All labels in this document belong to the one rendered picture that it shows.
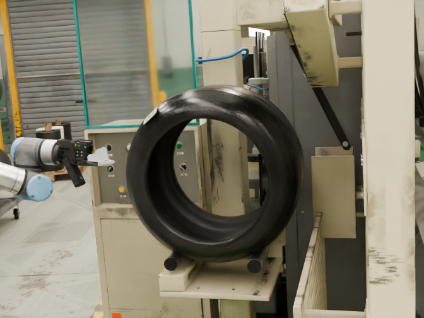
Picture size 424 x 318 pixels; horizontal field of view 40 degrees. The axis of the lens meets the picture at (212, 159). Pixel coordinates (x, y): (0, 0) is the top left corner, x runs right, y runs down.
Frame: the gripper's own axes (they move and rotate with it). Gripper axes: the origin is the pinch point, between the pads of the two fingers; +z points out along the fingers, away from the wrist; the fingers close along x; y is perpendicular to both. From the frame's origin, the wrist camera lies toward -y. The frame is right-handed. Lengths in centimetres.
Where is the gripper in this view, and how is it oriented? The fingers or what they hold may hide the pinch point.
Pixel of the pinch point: (110, 164)
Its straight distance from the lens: 206.6
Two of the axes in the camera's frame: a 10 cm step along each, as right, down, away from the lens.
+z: 9.7, 1.0, -2.3
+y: 0.5, -9.8, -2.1
